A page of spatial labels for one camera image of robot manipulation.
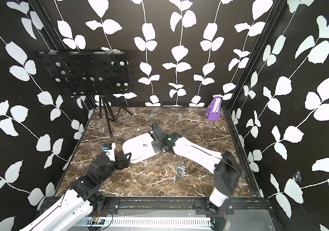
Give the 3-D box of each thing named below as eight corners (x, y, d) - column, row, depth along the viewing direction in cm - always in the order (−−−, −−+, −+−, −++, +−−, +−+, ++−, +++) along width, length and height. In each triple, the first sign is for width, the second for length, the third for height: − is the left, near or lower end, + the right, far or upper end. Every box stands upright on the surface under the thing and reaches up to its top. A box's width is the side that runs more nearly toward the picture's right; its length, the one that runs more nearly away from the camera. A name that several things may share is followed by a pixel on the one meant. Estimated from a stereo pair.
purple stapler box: (208, 120, 115) (213, 104, 101) (206, 111, 122) (211, 95, 107) (218, 120, 115) (225, 104, 101) (216, 111, 122) (222, 95, 108)
